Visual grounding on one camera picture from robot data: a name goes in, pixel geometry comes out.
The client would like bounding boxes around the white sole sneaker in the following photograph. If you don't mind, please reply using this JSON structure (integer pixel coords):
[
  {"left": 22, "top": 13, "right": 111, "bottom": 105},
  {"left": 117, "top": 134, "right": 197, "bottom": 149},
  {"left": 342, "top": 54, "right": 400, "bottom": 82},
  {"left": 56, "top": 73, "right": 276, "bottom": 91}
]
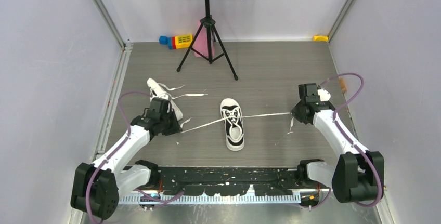
[{"left": 147, "top": 78, "right": 209, "bottom": 128}]

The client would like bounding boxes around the black white sneaker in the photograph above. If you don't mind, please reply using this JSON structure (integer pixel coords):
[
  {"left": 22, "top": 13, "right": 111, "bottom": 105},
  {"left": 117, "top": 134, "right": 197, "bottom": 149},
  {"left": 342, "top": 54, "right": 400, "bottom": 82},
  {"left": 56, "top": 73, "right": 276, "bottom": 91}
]
[{"left": 179, "top": 98, "right": 294, "bottom": 152}]

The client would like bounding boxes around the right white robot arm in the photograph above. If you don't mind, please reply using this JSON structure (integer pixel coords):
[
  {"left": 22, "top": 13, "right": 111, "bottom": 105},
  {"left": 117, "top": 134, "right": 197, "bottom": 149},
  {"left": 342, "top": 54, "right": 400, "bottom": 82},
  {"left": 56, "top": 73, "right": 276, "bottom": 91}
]
[{"left": 291, "top": 83, "right": 385, "bottom": 207}]

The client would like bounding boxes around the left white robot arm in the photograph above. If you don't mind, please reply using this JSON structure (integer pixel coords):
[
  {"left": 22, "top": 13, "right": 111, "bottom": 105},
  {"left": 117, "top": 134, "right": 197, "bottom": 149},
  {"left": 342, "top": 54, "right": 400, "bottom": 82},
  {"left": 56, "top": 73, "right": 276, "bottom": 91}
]
[{"left": 70, "top": 97, "right": 181, "bottom": 223}]

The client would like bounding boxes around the small wooden block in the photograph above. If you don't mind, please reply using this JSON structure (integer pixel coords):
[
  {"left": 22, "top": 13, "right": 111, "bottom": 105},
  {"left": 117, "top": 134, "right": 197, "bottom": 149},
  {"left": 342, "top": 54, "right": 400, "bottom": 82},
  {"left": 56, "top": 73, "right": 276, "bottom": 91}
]
[{"left": 339, "top": 77, "right": 347, "bottom": 93}]

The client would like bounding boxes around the yellow corner piece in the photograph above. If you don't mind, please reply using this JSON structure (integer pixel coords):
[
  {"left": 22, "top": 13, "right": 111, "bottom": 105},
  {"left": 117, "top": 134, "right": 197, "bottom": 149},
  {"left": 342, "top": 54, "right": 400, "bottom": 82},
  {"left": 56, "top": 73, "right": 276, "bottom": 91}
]
[{"left": 313, "top": 35, "right": 329, "bottom": 42}]

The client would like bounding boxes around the colourful toy block phone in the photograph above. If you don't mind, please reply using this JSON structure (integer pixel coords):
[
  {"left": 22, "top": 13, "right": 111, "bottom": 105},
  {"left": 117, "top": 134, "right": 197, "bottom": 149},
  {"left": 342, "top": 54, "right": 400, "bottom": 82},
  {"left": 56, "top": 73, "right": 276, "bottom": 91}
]
[{"left": 159, "top": 34, "right": 193, "bottom": 50}]

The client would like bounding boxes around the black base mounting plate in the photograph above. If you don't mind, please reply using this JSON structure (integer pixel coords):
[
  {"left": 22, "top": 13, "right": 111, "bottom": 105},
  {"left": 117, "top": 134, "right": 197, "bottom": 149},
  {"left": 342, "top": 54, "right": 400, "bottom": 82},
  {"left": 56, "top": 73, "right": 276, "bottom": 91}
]
[{"left": 139, "top": 166, "right": 320, "bottom": 196}]

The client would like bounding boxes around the pink foam block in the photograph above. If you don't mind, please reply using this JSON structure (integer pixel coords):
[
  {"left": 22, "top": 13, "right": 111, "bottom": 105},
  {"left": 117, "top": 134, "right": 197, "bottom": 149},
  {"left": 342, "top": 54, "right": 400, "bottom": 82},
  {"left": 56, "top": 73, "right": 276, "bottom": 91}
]
[{"left": 193, "top": 26, "right": 216, "bottom": 57}]

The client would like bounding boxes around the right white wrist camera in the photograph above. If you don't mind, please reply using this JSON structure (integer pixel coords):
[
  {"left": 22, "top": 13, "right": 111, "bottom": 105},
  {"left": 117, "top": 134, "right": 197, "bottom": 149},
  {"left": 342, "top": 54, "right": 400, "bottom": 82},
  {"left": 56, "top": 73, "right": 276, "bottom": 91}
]
[{"left": 317, "top": 88, "right": 331, "bottom": 102}]

